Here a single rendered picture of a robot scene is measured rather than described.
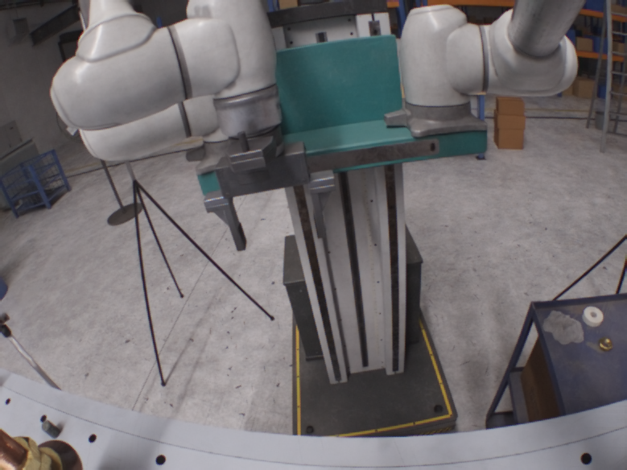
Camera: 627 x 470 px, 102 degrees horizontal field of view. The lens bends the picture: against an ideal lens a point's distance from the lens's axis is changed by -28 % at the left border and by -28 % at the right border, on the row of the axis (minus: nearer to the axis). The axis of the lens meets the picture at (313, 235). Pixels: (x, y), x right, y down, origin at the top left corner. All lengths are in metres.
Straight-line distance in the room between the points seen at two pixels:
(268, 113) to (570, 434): 0.52
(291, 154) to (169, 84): 0.19
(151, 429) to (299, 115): 0.73
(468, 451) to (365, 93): 0.77
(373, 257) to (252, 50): 0.90
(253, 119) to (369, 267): 0.87
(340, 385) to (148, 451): 1.29
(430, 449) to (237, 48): 0.49
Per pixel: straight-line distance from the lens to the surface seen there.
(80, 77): 0.44
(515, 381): 1.49
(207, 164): 0.77
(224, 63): 0.43
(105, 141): 0.72
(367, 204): 1.09
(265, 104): 0.46
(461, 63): 0.76
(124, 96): 0.42
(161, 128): 0.72
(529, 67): 0.72
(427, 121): 0.78
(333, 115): 0.89
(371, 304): 1.35
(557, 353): 1.13
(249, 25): 0.44
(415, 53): 0.77
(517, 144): 5.00
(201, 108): 0.72
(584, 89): 9.36
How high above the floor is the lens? 1.72
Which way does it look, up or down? 33 degrees down
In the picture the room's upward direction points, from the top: 11 degrees counter-clockwise
